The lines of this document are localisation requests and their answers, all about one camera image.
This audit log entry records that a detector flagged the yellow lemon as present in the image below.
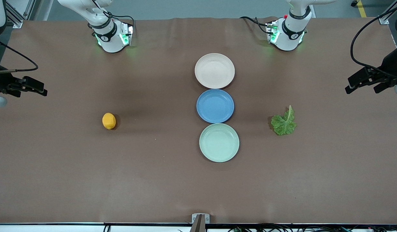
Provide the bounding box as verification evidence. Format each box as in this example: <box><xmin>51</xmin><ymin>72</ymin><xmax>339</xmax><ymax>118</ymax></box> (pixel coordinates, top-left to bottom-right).
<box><xmin>102</xmin><ymin>112</ymin><xmax>117</xmax><ymax>130</ymax></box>

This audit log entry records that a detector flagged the green lettuce leaf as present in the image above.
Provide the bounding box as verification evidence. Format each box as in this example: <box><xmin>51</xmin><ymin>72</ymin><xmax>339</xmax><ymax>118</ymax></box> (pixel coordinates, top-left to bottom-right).
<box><xmin>271</xmin><ymin>105</ymin><xmax>297</xmax><ymax>136</ymax></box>

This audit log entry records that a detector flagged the beige round plate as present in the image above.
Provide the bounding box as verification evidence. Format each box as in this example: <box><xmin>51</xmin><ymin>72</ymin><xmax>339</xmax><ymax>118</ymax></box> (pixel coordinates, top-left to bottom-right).
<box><xmin>194</xmin><ymin>53</ymin><xmax>235</xmax><ymax>89</ymax></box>

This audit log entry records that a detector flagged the blue round plate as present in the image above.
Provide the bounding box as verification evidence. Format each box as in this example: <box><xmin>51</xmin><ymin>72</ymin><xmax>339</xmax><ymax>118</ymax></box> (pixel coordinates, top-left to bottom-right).
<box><xmin>196</xmin><ymin>89</ymin><xmax>234</xmax><ymax>124</ymax></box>

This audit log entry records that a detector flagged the brown table cover sheet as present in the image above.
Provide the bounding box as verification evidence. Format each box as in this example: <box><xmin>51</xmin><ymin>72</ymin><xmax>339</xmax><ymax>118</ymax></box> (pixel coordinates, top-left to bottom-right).
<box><xmin>0</xmin><ymin>17</ymin><xmax>397</xmax><ymax>224</ymax></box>

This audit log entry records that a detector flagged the pale green round plate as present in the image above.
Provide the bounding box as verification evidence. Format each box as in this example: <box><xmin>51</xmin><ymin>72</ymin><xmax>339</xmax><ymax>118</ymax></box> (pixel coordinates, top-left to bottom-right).
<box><xmin>199</xmin><ymin>123</ymin><xmax>240</xmax><ymax>162</ymax></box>

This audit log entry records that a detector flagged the grey upright bar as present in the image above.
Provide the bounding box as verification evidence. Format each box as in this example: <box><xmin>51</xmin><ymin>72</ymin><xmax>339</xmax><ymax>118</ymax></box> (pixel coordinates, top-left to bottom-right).
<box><xmin>189</xmin><ymin>215</ymin><xmax>206</xmax><ymax>232</ymax></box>

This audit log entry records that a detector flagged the aluminium frame profile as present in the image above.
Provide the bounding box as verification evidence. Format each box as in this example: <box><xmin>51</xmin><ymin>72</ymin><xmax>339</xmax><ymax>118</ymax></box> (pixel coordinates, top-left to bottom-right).
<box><xmin>378</xmin><ymin>0</ymin><xmax>397</xmax><ymax>25</ymax></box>
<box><xmin>5</xmin><ymin>0</ymin><xmax>36</xmax><ymax>29</ymax></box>

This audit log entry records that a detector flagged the black right base cable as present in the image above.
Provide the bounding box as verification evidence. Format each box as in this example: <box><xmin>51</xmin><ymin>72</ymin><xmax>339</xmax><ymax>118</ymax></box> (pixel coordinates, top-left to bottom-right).
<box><xmin>100</xmin><ymin>10</ymin><xmax>136</xmax><ymax>28</ymax></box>

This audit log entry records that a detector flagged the black base cable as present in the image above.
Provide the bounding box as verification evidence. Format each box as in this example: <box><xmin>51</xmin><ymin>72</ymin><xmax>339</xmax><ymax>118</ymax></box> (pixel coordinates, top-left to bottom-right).
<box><xmin>100</xmin><ymin>10</ymin><xmax>136</xmax><ymax>28</ymax></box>
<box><xmin>240</xmin><ymin>16</ymin><xmax>270</xmax><ymax>34</ymax></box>

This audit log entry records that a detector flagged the black left base cable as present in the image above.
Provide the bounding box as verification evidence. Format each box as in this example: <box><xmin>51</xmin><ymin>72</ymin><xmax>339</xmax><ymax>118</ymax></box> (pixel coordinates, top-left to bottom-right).
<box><xmin>240</xmin><ymin>16</ymin><xmax>270</xmax><ymax>34</ymax></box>

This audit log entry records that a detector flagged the white table edge rail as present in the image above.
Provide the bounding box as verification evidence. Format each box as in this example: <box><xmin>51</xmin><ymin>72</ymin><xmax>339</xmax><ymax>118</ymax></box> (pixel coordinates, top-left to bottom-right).
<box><xmin>0</xmin><ymin>223</ymin><xmax>397</xmax><ymax>232</ymax></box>

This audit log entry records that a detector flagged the small metal edge bracket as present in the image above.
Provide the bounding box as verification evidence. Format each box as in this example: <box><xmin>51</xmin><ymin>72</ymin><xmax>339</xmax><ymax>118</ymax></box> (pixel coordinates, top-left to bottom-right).
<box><xmin>192</xmin><ymin>213</ymin><xmax>210</xmax><ymax>224</ymax></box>

